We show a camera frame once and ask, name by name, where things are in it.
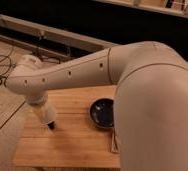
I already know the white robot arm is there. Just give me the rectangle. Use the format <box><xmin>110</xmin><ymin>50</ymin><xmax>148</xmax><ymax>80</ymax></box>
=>
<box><xmin>6</xmin><ymin>41</ymin><xmax>188</xmax><ymax>171</ymax></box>

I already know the red item in tray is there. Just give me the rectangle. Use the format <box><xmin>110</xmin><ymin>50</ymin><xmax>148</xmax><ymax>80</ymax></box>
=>
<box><xmin>111</xmin><ymin>129</ymin><xmax>120</xmax><ymax>154</ymax></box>

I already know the dark ceramic bowl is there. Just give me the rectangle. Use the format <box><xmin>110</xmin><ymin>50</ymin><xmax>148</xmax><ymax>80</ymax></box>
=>
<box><xmin>89</xmin><ymin>98</ymin><xmax>114</xmax><ymax>129</ymax></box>

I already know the black eraser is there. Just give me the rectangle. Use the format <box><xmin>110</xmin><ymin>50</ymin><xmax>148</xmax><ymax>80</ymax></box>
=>
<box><xmin>47</xmin><ymin>122</ymin><xmax>55</xmax><ymax>130</ymax></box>

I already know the wooden table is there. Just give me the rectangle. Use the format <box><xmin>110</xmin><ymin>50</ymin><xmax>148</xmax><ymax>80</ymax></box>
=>
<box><xmin>13</xmin><ymin>86</ymin><xmax>120</xmax><ymax>169</ymax></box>

